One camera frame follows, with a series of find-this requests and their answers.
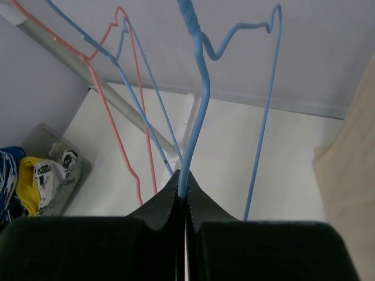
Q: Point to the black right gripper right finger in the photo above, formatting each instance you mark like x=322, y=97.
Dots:
x=221, y=247

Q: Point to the beige garment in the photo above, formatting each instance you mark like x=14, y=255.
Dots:
x=344, y=172

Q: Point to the white clothes rack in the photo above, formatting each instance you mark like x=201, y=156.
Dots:
x=10, y=12

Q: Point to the yellow garment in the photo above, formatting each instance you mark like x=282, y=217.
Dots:
x=27, y=188

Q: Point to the blue wire hanger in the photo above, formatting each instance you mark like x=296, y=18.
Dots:
x=128, y=28
x=202, y=44

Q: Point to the newspaper print trousers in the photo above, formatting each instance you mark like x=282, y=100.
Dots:
x=56, y=182

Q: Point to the pink wire hanger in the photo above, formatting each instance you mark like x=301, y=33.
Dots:
x=66, y=101

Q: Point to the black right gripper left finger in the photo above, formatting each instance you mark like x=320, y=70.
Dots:
x=146, y=244

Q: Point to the blue patterned garment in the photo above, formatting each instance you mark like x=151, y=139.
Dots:
x=11, y=157

